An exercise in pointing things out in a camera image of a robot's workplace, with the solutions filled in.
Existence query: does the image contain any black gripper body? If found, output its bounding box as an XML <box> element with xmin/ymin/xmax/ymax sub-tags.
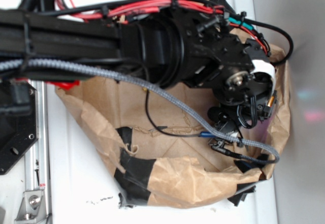
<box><xmin>208</xmin><ymin>39</ymin><xmax>277</xmax><ymax>137</ymax></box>

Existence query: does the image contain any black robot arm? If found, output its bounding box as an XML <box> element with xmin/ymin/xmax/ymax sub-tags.
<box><xmin>1</xmin><ymin>7</ymin><xmax>275</xmax><ymax>141</ymax></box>

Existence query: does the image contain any brown paper bag bin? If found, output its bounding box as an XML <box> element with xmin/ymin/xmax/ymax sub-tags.
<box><xmin>55</xmin><ymin>0</ymin><xmax>291</xmax><ymax>209</ymax></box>

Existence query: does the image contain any grey braided cable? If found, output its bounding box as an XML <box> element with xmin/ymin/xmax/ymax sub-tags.
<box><xmin>0</xmin><ymin>58</ymin><xmax>280</xmax><ymax>164</ymax></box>

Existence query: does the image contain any red wire bundle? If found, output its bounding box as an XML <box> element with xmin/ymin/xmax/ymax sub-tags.
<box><xmin>32</xmin><ymin>0</ymin><xmax>272</xmax><ymax>57</ymax></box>

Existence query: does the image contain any metal corner bracket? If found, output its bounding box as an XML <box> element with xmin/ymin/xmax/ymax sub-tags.
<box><xmin>14</xmin><ymin>190</ymin><xmax>47</xmax><ymax>223</ymax></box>

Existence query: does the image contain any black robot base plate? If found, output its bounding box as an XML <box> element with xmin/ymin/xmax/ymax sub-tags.
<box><xmin>1</xmin><ymin>81</ymin><xmax>38</xmax><ymax>175</ymax></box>

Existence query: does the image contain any thin black cable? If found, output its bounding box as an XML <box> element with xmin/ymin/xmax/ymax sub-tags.
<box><xmin>144</xmin><ymin>89</ymin><xmax>204</xmax><ymax>138</ymax></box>

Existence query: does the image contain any aluminium extrusion rail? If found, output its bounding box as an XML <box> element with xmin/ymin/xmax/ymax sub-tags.
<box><xmin>25</xmin><ymin>80</ymin><xmax>52</xmax><ymax>223</ymax></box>

